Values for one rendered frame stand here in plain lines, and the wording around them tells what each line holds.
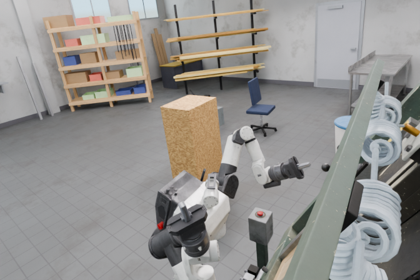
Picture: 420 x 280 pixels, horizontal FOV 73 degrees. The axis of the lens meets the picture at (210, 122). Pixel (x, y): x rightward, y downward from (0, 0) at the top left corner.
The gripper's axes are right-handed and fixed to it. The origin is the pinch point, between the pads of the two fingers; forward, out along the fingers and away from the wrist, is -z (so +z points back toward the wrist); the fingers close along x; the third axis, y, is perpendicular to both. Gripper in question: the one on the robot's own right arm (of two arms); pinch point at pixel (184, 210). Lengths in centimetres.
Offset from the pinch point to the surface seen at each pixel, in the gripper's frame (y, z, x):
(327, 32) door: -472, 224, 545
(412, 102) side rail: -1, 8, 100
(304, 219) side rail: -21, 82, 64
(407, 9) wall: -334, 167, 628
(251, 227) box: -40, 94, 40
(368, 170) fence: 6, 23, 71
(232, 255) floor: -83, 193, 36
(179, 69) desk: -797, 325, 231
